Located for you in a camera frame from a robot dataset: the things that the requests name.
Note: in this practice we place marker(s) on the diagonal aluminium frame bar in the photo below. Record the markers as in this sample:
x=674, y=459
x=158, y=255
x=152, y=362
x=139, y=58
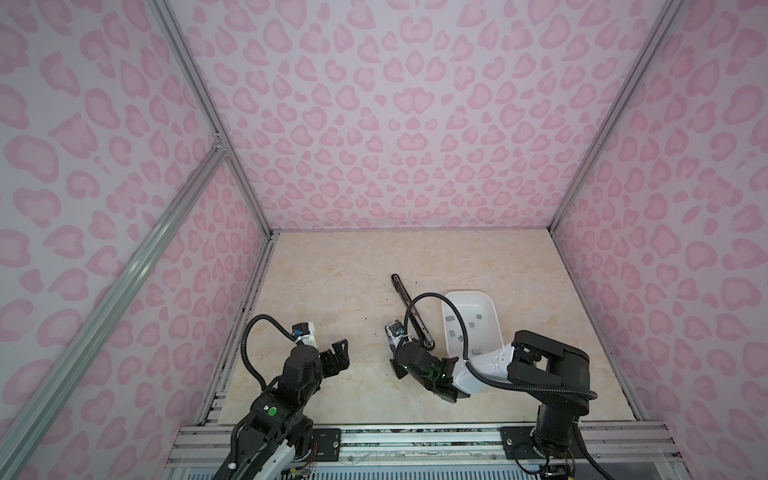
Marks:
x=39, y=413

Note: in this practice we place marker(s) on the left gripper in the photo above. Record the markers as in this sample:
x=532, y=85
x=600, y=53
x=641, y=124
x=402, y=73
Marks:
x=340, y=354

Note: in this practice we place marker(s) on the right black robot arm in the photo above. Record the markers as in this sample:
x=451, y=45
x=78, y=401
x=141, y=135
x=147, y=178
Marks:
x=554, y=373

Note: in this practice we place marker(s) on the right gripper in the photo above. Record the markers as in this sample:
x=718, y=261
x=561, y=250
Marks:
x=394, y=362

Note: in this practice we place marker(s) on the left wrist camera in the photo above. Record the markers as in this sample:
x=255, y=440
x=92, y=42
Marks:
x=304, y=334

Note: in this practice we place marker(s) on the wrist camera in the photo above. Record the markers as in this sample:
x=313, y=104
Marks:
x=304, y=334
x=396, y=335

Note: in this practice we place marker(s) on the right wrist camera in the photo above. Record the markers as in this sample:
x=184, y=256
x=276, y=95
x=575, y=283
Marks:
x=396, y=335

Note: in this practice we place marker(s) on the white plastic tray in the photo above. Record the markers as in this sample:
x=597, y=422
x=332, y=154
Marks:
x=480, y=317

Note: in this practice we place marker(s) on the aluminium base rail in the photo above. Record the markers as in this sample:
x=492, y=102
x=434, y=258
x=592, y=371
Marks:
x=627, y=450

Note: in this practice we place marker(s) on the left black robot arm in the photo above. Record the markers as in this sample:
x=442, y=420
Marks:
x=276, y=432

